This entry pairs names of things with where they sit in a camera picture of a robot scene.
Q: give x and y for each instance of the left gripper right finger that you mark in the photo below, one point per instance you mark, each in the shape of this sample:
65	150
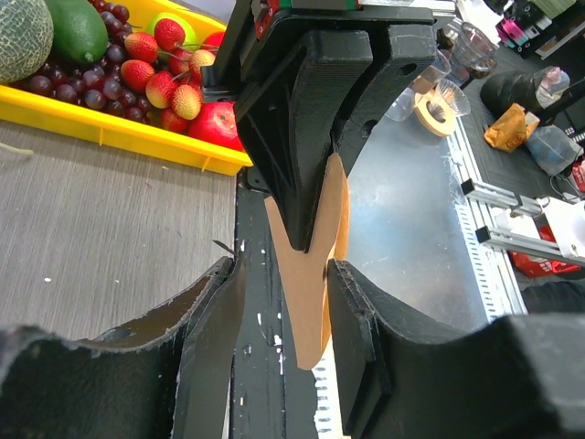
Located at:
403	374

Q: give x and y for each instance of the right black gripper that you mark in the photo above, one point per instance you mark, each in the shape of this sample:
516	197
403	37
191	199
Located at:
311	78

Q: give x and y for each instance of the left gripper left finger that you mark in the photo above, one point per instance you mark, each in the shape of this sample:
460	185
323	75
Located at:
164	374

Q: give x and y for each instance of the brown paper coffee filter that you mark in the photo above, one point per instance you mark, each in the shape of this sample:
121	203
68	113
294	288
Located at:
304	274

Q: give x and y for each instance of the spare wooden dripper stand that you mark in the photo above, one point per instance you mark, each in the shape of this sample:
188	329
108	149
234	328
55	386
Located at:
434	113

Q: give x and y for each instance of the spare glass dripper cone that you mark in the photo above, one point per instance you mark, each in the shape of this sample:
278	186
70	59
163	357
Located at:
433	77

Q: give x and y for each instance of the background glass cup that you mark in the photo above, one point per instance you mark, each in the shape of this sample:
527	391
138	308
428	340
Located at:
473	55

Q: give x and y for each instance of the red apple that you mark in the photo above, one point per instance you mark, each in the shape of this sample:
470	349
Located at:
216	124
213	42

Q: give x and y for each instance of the brown paper bag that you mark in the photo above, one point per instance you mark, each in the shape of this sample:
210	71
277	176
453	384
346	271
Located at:
512	129

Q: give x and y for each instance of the light green apple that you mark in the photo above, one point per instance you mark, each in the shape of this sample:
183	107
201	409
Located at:
171	31

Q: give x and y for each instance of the red lychee cluster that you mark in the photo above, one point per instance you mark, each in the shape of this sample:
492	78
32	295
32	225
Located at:
169	81

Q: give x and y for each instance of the red grape bunch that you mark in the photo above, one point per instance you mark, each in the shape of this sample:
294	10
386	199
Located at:
98	86

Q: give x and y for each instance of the dark green lime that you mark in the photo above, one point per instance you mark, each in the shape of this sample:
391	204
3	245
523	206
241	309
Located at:
80	35

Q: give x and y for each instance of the yellow plastic fruit tray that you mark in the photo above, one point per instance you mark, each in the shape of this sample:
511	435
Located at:
29	109

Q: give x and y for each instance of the green netted melon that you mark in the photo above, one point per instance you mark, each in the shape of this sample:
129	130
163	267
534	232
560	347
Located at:
26	38

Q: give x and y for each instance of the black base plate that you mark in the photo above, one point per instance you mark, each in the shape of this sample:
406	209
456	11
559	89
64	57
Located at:
270	396

